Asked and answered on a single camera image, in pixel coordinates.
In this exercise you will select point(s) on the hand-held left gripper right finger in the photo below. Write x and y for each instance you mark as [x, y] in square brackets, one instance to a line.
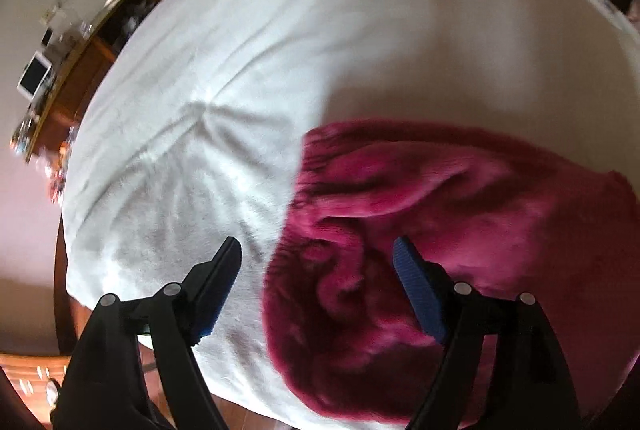
[415, 290]

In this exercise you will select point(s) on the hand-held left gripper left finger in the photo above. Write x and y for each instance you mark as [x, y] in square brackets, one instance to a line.
[212, 305]

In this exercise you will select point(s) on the magenta fuzzy towel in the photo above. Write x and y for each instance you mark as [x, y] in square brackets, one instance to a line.
[450, 210]

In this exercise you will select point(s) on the wooden drawer cabinet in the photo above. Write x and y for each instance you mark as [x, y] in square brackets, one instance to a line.
[30, 375]

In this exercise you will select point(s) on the wooden desk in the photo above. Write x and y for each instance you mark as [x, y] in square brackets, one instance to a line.
[75, 84]

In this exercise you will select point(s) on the white duvet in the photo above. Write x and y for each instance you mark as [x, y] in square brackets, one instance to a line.
[300, 34]

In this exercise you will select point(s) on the white tablet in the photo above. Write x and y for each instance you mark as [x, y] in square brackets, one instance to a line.
[34, 74]

